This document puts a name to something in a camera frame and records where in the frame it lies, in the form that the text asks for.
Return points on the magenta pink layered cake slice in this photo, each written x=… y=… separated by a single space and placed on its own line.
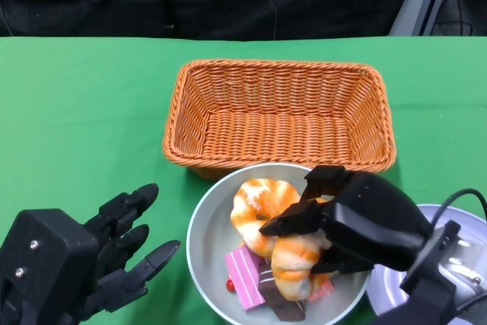
x=243 y=279

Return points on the lavender plate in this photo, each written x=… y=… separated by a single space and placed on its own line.
x=468 y=264

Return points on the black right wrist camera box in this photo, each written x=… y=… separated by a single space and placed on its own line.
x=430 y=287

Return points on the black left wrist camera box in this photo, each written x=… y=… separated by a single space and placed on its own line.
x=45 y=256

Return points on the small red berry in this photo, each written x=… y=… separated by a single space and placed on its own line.
x=230 y=285

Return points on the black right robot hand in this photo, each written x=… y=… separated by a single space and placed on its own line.
x=373 y=218

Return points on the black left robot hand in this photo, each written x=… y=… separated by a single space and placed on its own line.
x=118 y=279

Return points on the chocolate brown layered cake slice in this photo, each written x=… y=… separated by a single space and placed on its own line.
x=281 y=302

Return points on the pale grey-green ceramic bowl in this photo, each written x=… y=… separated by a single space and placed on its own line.
x=209 y=226

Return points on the orange wicker basket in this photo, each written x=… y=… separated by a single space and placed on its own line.
x=277 y=131

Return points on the salmon pink layered cake slice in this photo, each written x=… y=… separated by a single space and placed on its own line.
x=321 y=290

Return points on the twisted orange glazed bread roll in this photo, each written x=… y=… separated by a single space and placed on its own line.
x=293 y=260

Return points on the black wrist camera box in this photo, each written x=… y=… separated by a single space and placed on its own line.
x=45 y=256
x=430 y=287

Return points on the green tablecloth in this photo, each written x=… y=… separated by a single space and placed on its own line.
x=76 y=93

